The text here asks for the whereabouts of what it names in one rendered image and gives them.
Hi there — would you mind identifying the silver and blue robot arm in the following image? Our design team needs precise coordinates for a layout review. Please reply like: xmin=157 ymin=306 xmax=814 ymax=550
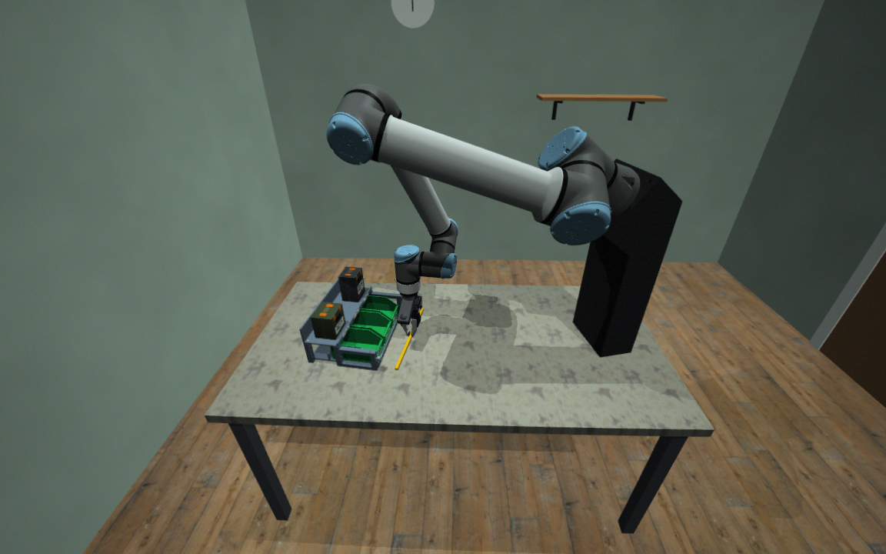
xmin=327 ymin=84 xmax=640 ymax=295

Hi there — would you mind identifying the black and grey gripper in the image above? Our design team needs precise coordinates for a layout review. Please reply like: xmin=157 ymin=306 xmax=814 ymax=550
xmin=400 ymin=292 xmax=422 ymax=337

